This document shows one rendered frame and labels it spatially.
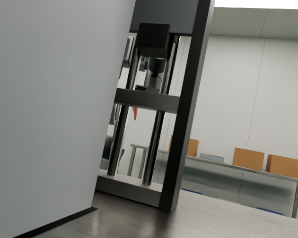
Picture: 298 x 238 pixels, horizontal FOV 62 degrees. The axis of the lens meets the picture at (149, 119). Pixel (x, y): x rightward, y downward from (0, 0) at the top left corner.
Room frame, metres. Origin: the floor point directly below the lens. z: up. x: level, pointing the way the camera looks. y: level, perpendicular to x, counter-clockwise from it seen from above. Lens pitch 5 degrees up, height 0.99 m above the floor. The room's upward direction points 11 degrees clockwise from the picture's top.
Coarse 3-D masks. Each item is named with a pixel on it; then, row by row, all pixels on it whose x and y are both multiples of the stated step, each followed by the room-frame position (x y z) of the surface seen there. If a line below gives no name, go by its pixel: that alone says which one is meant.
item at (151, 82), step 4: (148, 76) 0.75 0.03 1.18; (144, 80) 0.77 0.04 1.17; (148, 80) 0.74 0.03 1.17; (152, 80) 0.74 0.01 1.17; (156, 80) 0.74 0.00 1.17; (160, 80) 0.75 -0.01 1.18; (144, 84) 0.75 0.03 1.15; (148, 84) 0.73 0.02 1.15; (152, 84) 0.73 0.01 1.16; (156, 84) 0.73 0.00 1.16; (160, 84) 0.75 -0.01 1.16; (136, 88) 0.72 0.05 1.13; (140, 88) 0.72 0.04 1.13; (144, 88) 0.72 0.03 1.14; (152, 88) 0.72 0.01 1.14; (156, 88) 0.73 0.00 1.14
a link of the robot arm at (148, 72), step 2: (148, 68) 0.78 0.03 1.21; (148, 70) 0.77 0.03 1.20; (146, 72) 0.78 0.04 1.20; (148, 72) 0.76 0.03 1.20; (150, 72) 0.76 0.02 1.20; (152, 72) 0.75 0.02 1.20; (162, 72) 0.77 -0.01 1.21; (146, 74) 0.77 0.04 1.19; (148, 74) 0.76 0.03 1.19; (150, 74) 0.75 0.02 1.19; (152, 74) 0.75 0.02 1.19; (154, 74) 0.75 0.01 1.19; (156, 74) 0.75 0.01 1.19; (158, 74) 0.75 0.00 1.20; (160, 74) 0.76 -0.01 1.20; (162, 74) 0.77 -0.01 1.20; (146, 76) 0.76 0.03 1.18; (152, 76) 0.76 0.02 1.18; (154, 76) 0.76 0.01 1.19; (156, 76) 0.75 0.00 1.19; (158, 76) 0.75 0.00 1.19; (160, 76) 0.76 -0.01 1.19; (162, 76) 0.77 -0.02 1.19; (160, 78) 0.76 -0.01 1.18
